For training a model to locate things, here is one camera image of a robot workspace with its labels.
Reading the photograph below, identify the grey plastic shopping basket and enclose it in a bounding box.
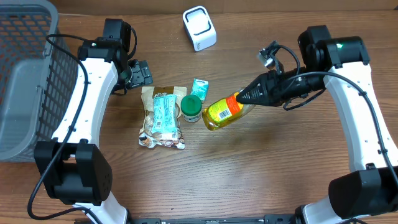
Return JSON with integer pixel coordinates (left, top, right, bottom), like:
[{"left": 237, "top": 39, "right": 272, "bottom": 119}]
[{"left": 1, "top": 0, "right": 78, "bottom": 162}]

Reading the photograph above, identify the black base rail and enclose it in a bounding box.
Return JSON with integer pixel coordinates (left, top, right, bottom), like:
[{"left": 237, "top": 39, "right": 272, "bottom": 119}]
[{"left": 74, "top": 213, "right": 299, "bottom": 224}]

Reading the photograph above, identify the white barcode scanner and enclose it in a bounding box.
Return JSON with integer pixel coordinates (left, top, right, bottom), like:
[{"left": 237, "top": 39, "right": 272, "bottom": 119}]
[{"left": 182, "top": 6, "right": 217, "bottom": 52}]

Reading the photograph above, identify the green lid jar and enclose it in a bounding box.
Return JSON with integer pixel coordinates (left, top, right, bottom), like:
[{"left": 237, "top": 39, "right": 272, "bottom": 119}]
[{"left": 181, "top": 95, "right": 202, "bottom": 123}]

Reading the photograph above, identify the yellow drink bottle silver cap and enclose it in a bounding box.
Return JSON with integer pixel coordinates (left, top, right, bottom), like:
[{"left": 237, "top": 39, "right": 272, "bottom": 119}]
[{"left": 202, "top": 88, "right": 255, "bottom": 131}]

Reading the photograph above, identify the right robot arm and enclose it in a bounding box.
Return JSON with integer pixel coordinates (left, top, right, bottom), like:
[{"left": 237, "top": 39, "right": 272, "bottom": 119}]
[{"left": 236, "top": 26, "right": 397, "bottom": 223}]

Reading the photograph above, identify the mint green snack packet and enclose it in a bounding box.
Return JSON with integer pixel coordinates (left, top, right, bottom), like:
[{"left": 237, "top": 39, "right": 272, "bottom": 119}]
[{"left": 152, "top": 95, "right": 178, "bottom": 141}]

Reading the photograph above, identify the brown nut pouch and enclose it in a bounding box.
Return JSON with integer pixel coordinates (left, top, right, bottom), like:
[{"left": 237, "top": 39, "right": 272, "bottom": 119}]
[{"left": 138, "top": 86, "right": 187, "bottom": 149}]

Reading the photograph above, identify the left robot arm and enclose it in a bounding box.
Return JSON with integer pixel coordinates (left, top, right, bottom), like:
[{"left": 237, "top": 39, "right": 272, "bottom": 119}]
[{"left": 27, "top": 18, "right": 153, "bottom": 223}]

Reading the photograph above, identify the small teal tissue pack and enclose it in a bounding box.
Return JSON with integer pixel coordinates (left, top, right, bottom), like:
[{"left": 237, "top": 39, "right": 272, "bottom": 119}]
[{"left": 191, "top": 78, "right": 209, "bottom": 103}]

